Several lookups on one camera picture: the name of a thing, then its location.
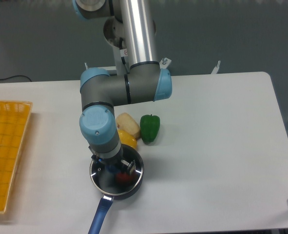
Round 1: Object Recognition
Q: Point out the dark pot blue handle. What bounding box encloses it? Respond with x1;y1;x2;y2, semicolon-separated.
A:
88;144;144;234

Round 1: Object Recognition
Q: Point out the red toy bell pepper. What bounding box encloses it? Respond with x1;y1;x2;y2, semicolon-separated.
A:
115;173;134;186

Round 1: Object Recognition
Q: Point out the glass pot lid blue knob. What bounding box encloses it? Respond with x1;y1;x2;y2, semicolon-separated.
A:
90;144;144;200

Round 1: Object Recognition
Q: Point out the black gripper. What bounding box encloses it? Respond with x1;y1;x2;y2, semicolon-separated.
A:
88;145;136;175

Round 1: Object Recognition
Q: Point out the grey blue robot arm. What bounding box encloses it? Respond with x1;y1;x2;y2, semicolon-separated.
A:
73;0;172;174

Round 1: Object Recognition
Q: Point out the black cable on floor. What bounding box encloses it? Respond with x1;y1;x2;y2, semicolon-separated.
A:
0;75;33;82

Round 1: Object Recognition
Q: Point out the toy bread loaf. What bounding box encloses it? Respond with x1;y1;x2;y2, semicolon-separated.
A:
115;113;141;139

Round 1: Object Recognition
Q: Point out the yellow toy bell pepper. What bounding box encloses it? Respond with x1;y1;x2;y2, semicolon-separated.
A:
117;129;137;149

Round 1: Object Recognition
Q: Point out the yellow woven basket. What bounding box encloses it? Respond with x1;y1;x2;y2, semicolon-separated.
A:
0;100;33;214

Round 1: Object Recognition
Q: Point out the green toy bell pepper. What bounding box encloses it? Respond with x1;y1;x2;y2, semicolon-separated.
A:
140;115;160;143

